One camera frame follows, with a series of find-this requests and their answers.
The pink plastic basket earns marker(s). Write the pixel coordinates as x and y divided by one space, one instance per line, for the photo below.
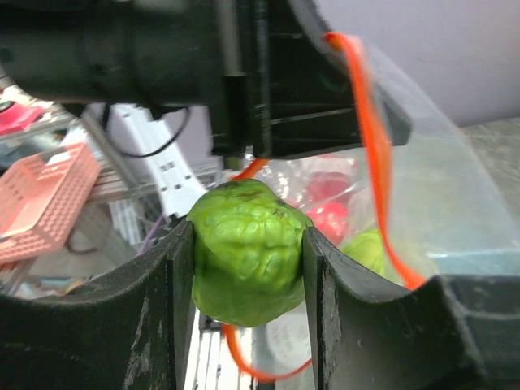
41 198

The light blue plastic basket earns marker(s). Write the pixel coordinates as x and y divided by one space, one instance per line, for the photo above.
487 262

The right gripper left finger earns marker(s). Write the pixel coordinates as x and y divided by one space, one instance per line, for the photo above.
128 329

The red tomato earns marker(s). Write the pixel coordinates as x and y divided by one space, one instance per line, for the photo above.
330 219

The large green cabbage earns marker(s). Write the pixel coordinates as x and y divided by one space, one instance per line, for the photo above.
367 248

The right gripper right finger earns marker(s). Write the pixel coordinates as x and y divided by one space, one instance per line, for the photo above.
454 332

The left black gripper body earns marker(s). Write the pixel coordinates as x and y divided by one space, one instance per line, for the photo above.
289 94

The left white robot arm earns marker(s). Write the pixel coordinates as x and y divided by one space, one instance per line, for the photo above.
165 55

